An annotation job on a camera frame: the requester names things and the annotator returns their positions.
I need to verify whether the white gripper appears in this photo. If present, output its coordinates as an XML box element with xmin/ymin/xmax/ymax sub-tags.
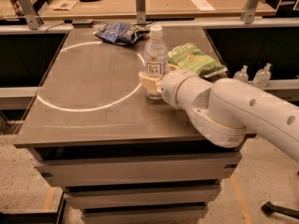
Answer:
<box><xmin>138</xmin><ymin>63</ymin><xmax>213</xmax><ymax>109</ymax></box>

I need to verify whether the clear Teas' Tea plastic bottle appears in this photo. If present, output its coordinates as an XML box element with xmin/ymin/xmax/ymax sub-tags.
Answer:
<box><xmin>144</xmin><ymin>25</ymin><xmax>168</xmax><ymax>100</ymax></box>

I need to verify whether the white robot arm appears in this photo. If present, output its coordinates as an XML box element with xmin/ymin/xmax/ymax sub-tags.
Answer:
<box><xmin>138</xmin><ymin>69</ymin><xmax>299</xmax><ymax>161</ymax></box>

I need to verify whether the green rice chip bag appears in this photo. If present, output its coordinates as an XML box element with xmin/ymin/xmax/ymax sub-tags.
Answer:
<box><xmin>168</xmin><ymin>43</ymin><xmax>227</xmax><ymax>77</ymax></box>

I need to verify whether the dark blue chip bag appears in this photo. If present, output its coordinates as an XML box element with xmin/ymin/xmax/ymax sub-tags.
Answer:
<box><xmin>94</xmin><ymin>22</ymin><xmax>150</xmax><ymax>46</ymax></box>

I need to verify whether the left clear sanitizer bottle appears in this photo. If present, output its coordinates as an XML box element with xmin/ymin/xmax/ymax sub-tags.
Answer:
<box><xmin>234</xmin><ymin>65</ymin><xmax>249</xmax><ymax>82</ymax></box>

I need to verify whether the clear sanitizer bottle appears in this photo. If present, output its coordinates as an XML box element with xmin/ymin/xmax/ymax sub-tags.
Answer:
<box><xmin>234</xmin><ymin>65</ymin><xmax>249</xmax><ymax>82</ymax></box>
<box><xmin>253</xmin><ymin>63</ymin><xmax>271</xmax><ymax>88</ymax></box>

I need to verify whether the right clear sanitizer bottle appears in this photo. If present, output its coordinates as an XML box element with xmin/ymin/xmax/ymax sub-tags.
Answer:
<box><xmin>253</xmin><ymin>63</ymin><xmax>271</xmax><ymax>88</ymax></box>

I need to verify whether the white paper card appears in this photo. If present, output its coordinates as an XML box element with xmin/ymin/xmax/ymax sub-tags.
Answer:
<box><xmin>192</xmin><ymin>0</ymin><xmax>215</xmax><ymax>11</ymax></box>

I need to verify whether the grey drawer cabinet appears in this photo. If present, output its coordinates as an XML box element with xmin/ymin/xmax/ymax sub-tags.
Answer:
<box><xmin>15</xmin><ymin>28</ymin><xmax>241</xmax><ymax>224</ymax></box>

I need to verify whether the small paper packet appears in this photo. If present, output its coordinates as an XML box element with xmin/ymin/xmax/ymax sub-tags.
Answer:
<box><xmin>50</xmin><ymin>0</ymin><xmax>77</xmax><ymax>11</ymax></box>

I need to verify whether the black chair base leg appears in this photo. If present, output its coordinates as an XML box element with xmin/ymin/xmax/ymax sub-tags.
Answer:
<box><xmin>261</xmin><ymin>202</ymin><xmax>299</xmax><ymax>219</ymax></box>

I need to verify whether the middle metal bracket post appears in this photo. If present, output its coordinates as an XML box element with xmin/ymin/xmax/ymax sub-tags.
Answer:
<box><xmin>135</xmin><ymin>0</ymin><xmax>146</xmax><ymax>25</ymax></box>

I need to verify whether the black cable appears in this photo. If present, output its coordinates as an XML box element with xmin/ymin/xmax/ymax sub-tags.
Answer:
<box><xmin>43</xmin><ymin>21</ymin><xmax>74</xmax><ymax>35</ymax></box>

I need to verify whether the left metal bracket post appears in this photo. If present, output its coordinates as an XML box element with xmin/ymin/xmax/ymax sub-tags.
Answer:
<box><xmin>18</xmin><ymin>0</ymin><xmax>43</xmax><ymax>30</ymax></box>

